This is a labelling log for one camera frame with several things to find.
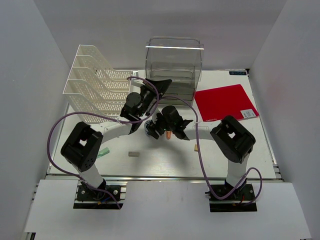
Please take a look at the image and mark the blue cleaning gel jar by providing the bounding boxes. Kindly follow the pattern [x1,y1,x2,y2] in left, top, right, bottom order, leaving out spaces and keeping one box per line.
[144,120,153,137]

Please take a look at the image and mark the dark label sticker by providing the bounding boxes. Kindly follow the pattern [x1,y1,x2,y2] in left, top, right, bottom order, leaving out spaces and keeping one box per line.
[229,71,247,76]

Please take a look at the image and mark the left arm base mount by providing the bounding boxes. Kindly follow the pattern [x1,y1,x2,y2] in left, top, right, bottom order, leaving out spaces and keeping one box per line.
[73,182,127,210]

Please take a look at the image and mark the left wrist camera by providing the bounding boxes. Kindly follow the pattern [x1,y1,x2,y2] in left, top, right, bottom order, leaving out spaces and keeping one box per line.
[130,70,144,88]

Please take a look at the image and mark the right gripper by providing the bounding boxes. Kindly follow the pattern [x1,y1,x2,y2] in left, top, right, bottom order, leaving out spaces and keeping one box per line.
[146,111,175,139]

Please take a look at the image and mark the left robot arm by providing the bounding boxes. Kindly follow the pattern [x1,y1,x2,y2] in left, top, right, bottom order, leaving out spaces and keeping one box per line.
[60,79,172,200]

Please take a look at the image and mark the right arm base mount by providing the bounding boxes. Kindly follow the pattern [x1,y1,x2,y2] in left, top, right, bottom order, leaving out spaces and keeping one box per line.
[205,184,258,213]

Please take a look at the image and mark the grey eraser block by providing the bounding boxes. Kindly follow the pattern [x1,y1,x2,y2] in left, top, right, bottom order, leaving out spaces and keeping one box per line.
[128,151,140,157]

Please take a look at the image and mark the clear acrylic drawer organizer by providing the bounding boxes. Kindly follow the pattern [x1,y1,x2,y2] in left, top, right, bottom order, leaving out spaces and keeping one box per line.
[145,36,204,106]

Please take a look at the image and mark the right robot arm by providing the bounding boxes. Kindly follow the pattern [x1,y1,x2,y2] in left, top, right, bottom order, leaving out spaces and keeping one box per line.
[144,105,256,201]

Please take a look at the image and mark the green translucent stapler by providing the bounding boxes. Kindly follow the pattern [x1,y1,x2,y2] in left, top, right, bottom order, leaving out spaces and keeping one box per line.
[97,147,110,158]

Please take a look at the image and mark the white plastic file rack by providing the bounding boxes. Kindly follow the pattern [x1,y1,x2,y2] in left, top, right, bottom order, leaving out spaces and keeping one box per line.
[62,44,135,119]

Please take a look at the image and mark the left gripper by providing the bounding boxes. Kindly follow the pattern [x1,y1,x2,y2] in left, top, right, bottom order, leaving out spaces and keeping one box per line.
[137,78,172,117]

